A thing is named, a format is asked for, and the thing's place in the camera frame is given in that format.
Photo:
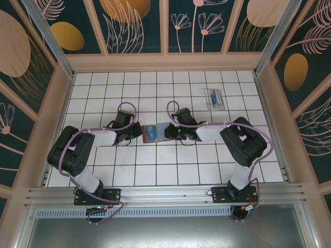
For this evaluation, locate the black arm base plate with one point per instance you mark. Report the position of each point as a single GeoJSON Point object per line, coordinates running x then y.
{"type": "Point", "coordinates": [113, 195]}
{"type": "Point", "coordinates": [219, 197]}

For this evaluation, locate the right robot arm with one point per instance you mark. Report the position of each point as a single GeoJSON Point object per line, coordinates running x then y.
{"type": "Point", "coordinates": [209, 132]}

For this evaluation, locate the brown leather card holder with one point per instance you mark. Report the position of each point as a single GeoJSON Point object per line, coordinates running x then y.
{"type": "Point", "coordinates": [143, 134]}

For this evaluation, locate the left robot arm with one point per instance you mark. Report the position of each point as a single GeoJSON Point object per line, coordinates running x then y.
{"type": "Point", "coordinates": [104, 137]}

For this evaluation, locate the aluminium side rail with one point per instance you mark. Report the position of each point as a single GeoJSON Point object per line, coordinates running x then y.
{"type": "Point", "coordinates": [44, 178]}
{"type": "Point", "coordinates": [284, 173]}

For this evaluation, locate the aluminium frame post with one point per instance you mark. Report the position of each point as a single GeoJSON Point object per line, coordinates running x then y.
{"type": "Point", "coordinates": [277, 38]}
{"type": "Point", "coordinates": [49, 38]}

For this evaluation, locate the small green circuit board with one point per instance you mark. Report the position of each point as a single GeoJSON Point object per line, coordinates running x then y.
{"type": "Point", "coordinates": [249, 207]}

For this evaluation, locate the clear acrylic card stand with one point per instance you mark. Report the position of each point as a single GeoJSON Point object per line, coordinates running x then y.
{"type": "Point", "coordinates": [207, 103]}

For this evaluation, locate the grey metal panel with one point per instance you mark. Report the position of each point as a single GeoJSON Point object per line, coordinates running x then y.
{"type": "Point", "coordinates": [165, 232]}

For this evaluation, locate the aluminium mounting rail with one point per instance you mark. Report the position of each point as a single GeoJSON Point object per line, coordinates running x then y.
{"type": "Point", "coordinates": [165, 192]}

